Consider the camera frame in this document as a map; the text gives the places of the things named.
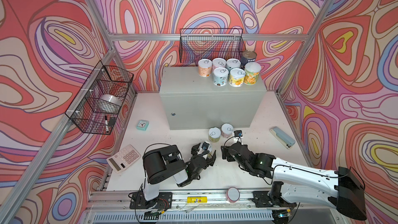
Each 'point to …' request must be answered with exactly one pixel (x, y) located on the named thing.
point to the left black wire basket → (96, 108)
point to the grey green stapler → (285, 139)
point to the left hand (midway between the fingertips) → (210, 147)
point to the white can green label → (214, 134)
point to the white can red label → (226, 130)
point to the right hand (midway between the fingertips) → (229, 150)
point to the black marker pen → (107, 124)
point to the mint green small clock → (142, 125)
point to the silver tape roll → (109, 103)
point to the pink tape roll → (232, 194)
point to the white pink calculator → (124, 157)
